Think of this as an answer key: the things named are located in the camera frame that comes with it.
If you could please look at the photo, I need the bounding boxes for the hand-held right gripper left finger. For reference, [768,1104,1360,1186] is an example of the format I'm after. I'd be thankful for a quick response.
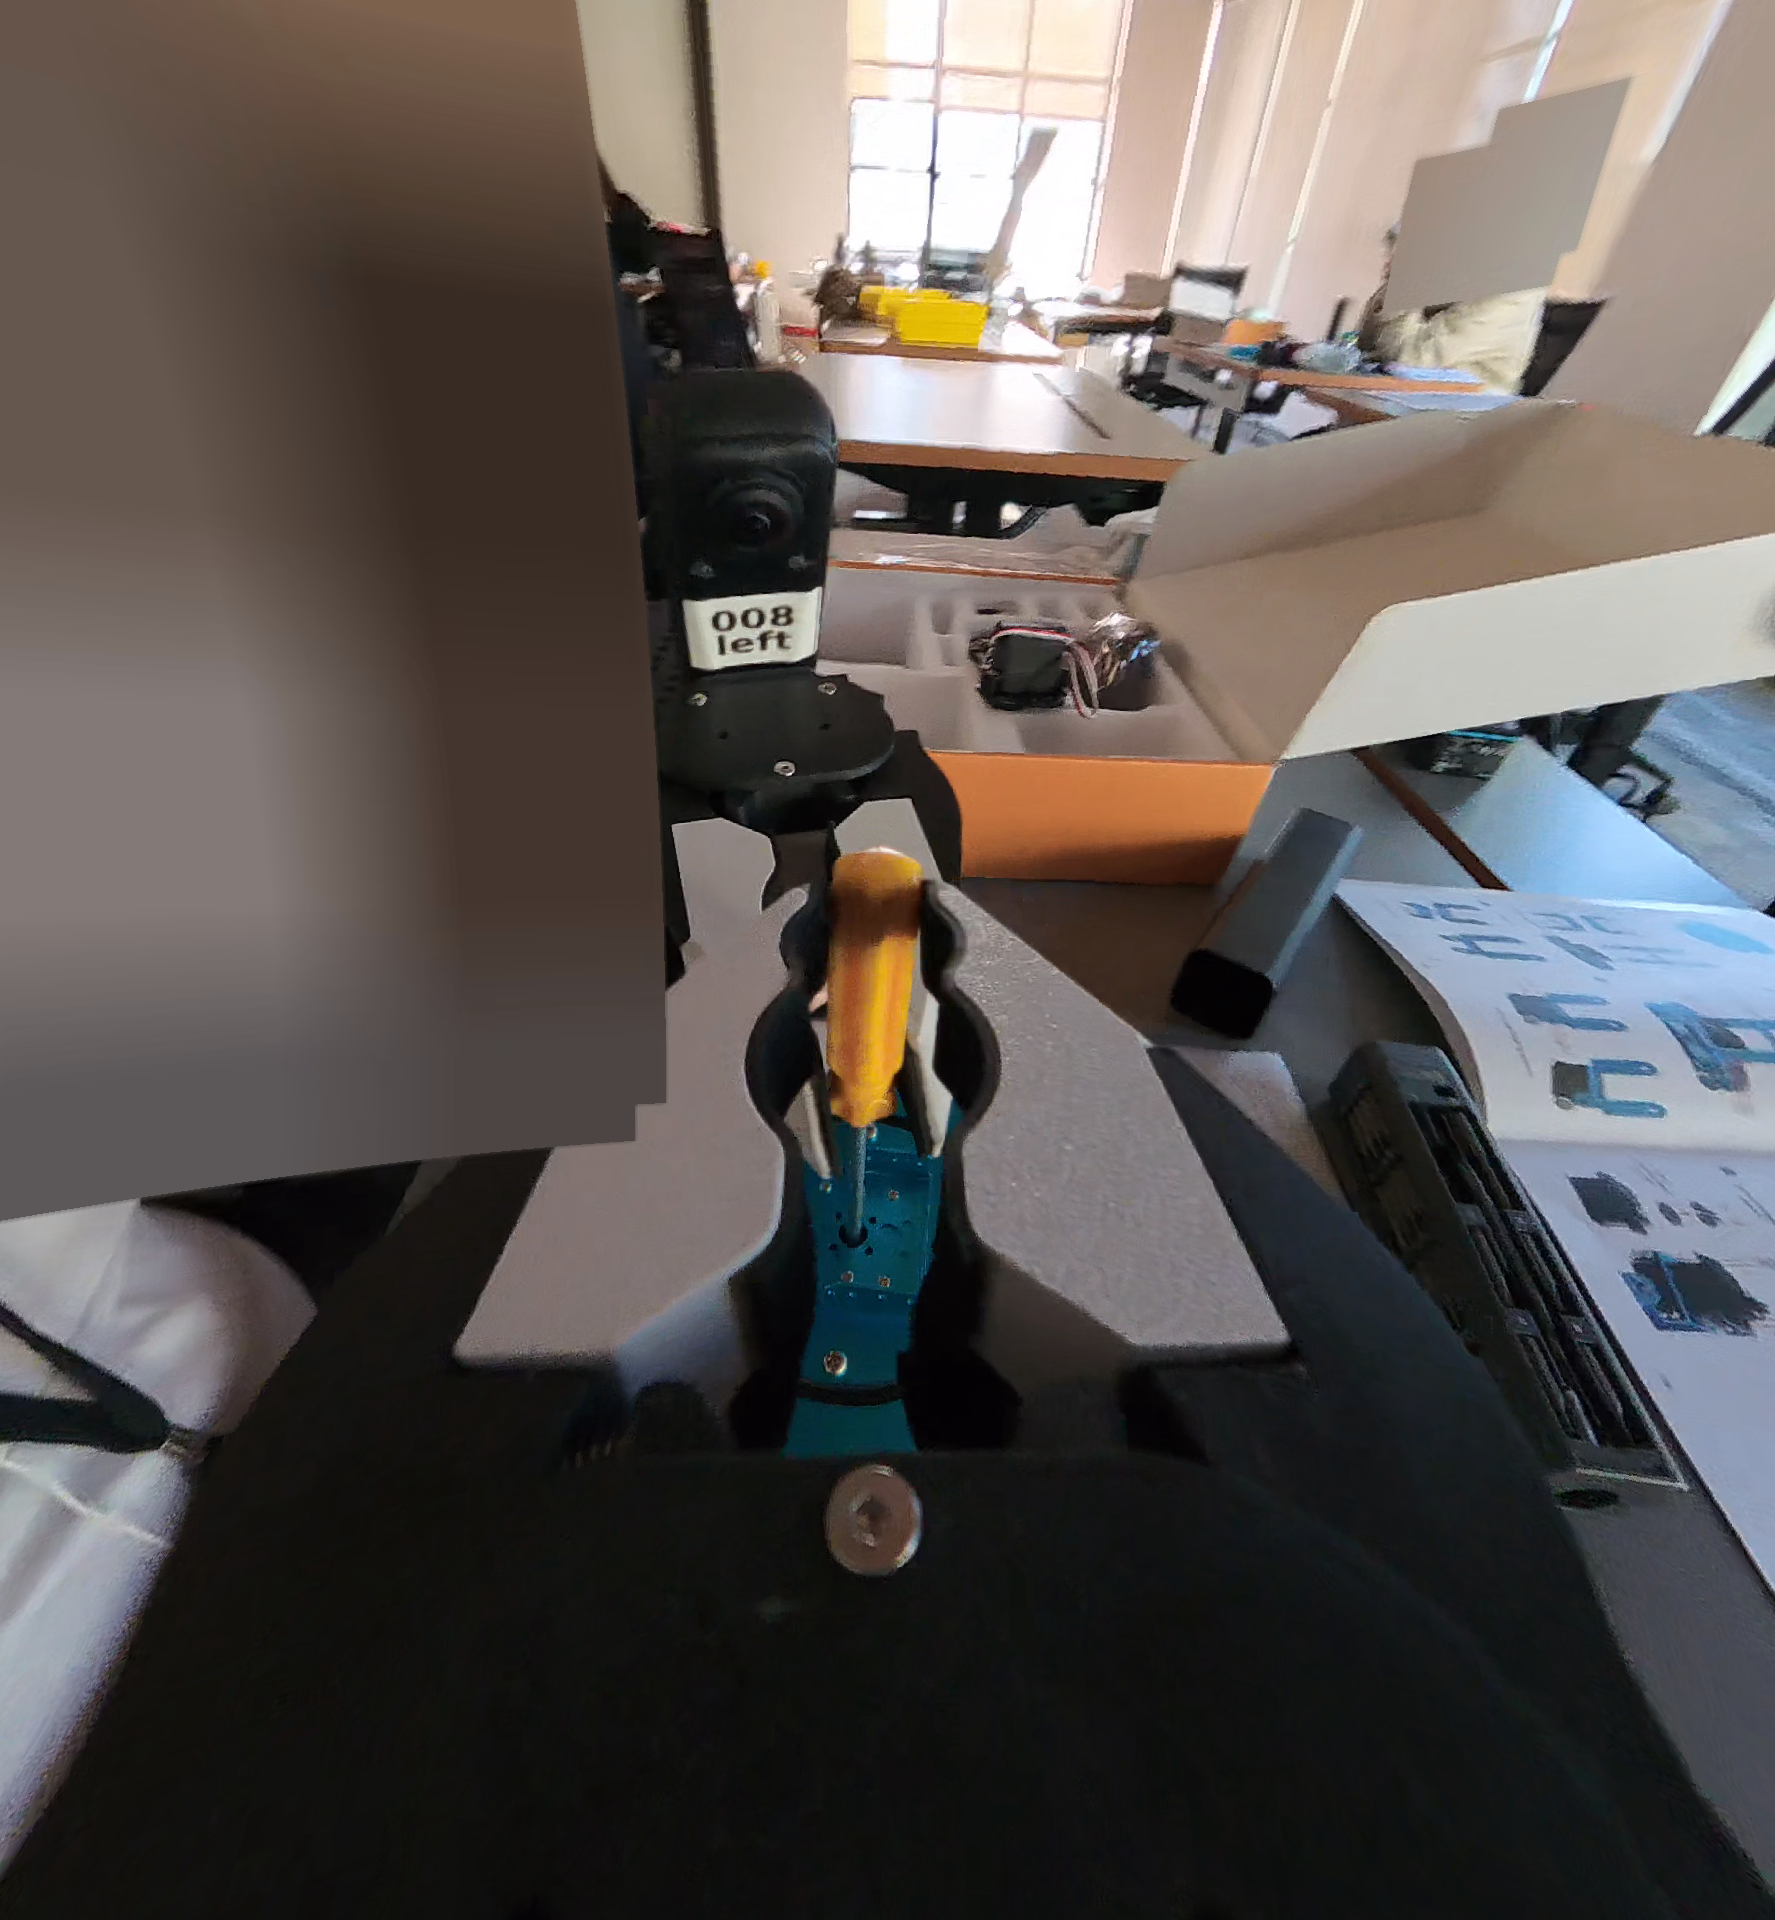
[452,886,831,1445]

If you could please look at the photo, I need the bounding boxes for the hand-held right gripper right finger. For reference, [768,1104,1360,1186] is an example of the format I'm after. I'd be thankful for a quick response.
[918,880,1294,1411]

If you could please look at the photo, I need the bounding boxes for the yellow-handled screwdriver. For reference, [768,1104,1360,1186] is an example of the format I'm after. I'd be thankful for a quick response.
[822,848,929,1239]

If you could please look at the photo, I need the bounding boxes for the blue metal bracket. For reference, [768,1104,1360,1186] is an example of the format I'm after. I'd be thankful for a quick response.
[782,1086,966,1456]

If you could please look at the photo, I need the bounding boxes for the black servo motor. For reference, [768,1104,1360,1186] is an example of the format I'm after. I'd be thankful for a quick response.
[970,615,1113,715]

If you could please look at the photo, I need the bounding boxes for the orange and white cardboard box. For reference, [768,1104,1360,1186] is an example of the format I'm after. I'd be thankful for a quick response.
[825,398,1775,888]

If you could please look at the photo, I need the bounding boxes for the dark grey rectangular case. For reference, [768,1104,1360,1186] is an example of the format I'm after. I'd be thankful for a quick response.
[1171,811,1365,1040]

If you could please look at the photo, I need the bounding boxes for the wooden-edged table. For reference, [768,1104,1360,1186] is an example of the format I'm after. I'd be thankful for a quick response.
[798,353,1204,487]

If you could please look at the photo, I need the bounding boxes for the black screwdriver bit case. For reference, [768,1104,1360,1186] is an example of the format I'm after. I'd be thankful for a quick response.
[1314,1040,1688,1508]

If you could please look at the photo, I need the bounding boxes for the large paned window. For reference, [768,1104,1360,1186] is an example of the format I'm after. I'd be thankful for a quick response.
[844,0,1129,287]

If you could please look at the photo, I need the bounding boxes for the printed instruction booklet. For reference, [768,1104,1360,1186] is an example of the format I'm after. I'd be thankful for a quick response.
[1338,880,1775,1712]

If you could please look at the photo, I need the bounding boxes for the person's white shirt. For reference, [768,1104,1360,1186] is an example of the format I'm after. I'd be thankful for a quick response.
[0,1161,426,1920]

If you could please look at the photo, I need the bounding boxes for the black lanyard strap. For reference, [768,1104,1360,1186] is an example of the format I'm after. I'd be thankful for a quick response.
[0,1238,214,1464]

